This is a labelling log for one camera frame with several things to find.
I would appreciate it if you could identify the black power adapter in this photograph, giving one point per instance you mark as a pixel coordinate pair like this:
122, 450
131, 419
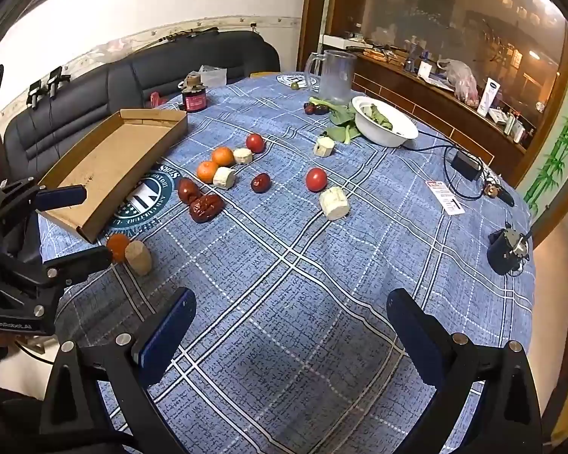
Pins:
468, 166

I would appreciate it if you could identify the red tomato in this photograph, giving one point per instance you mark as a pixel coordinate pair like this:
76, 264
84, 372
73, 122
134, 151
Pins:
255, 143
316, 180

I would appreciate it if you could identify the pink plastic bag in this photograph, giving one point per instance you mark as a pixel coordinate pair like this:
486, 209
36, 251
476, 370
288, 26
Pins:
460, 77

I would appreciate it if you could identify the orange mandarin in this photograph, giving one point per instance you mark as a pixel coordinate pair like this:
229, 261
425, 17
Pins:
223, 156
117, 244
206, 171

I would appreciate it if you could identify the white blue box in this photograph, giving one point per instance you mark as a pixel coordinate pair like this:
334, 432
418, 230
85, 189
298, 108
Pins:
490, 91

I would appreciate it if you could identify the black leather sofa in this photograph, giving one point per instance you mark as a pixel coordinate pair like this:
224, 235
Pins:
37, 137

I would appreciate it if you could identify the white bowl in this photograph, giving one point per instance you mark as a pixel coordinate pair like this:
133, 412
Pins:
381, 123

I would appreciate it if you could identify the clear plastic bag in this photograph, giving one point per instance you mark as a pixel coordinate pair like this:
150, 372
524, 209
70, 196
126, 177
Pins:
213, 77

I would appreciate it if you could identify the white yam chunk small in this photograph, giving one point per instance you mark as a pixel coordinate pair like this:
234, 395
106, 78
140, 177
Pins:
243, 156

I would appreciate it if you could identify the white yam chunk far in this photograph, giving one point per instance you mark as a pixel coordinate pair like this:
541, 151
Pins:
323, 147

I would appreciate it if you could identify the white yam chunk large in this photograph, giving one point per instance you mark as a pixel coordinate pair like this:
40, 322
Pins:
334, 203

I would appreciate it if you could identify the dark jam jar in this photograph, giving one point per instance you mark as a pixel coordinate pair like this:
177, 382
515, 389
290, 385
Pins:
193, 93

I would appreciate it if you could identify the red plastic bag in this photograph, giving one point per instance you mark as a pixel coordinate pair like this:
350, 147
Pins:
156, 100

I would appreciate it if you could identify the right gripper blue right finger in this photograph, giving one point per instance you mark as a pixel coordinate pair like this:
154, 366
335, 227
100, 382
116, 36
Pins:
422, 336

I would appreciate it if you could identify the large dark red jujube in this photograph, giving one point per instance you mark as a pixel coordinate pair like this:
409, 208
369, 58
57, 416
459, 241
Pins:
206, 208

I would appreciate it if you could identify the black clips on sofa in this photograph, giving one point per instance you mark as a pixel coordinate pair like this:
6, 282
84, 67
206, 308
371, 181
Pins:
48, 87

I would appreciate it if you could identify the clear glass pitcher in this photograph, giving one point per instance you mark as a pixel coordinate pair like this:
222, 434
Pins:
329, 75

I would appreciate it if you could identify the beige yam chunk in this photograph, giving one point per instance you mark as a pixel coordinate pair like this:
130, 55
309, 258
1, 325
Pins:
138, 258

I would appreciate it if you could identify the dark plums cluster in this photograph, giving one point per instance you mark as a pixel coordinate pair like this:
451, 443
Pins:
316, 109

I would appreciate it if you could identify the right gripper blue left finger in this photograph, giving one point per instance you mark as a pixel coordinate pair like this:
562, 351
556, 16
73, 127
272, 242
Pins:
159, 336

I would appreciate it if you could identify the blue plaid tablecloth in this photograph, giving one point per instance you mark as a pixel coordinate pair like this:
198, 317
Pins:
291, 350

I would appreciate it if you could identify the brown cardboard tray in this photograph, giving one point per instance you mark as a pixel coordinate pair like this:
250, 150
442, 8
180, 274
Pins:
108, 162

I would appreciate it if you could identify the black cylindrical device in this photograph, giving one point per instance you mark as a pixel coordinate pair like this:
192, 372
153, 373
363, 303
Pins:
508, 250

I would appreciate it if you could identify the white red label card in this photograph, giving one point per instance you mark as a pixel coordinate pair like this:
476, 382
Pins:
445, 197

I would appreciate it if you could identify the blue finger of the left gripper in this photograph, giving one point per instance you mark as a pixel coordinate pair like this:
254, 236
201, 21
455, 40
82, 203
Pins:
75, 268
49, 199

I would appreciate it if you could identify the white yam chunk cube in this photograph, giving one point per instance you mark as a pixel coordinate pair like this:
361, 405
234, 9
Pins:
224, 178

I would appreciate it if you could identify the green leafy vegetable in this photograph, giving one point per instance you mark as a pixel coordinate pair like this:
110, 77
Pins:
342, 128

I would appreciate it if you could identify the wooden sideboard cabinet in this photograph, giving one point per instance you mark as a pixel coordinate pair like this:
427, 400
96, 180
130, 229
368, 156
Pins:
522, 44

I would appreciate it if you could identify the small dark red jujube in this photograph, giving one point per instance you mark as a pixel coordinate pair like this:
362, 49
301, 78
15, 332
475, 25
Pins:
261, 183

